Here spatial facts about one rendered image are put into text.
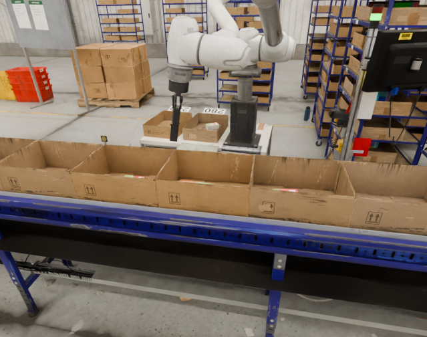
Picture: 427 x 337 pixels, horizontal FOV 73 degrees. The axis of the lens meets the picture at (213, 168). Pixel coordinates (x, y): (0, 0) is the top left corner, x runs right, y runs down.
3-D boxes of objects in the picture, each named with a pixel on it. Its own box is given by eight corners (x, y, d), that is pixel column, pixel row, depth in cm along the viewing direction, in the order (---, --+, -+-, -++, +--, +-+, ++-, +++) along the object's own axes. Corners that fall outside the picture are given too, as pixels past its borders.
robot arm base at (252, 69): (228, 67, 211) (228, 59, 208) (258, 68, 207) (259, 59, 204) (225, 74, 196) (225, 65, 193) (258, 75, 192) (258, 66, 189)
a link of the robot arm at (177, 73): (168, 64, 99) (166, 81, 102) (194, 67, 101) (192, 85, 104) (167, 61, 107) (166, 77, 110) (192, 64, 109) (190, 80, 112)
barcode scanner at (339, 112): (325, 122, 189) (330, 106, 184) (343, 125, 188) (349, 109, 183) (327, 125, 183) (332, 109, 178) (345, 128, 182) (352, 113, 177)
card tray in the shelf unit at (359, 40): (351, 43, 273) (353, 31, 268) (386, 43, 267) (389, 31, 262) (360, 48, 239) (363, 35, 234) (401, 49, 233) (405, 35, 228)
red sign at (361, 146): (366, 156, 190) (371, 138, 184) (367, 156, 189) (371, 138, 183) (341, 154, 193) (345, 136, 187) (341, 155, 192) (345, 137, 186)
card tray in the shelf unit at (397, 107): (355, 98, 252) (357, 87, 247) (393, 100, 246) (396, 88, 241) (363, 113, 218) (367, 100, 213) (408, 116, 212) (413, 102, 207)
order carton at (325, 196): (334, 191, 139) (341, 160, 130) (347, 233, 114) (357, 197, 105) (252, 184, 145) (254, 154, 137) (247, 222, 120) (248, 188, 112)
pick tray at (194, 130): (228, 126, 253) (228, 114, 248) (217, 143, 221) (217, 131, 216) (198, 123, 260) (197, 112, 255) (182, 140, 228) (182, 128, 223)
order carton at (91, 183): (178, 178, 152) (176, 148, 144) (158, 212, 127) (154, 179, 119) (109, 172, 159) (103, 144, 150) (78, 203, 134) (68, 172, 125)
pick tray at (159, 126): (192, 123, 260) (192, 112, 255) (175, 140, 228) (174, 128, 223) (164, 120, 268) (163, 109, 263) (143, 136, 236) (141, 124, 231)
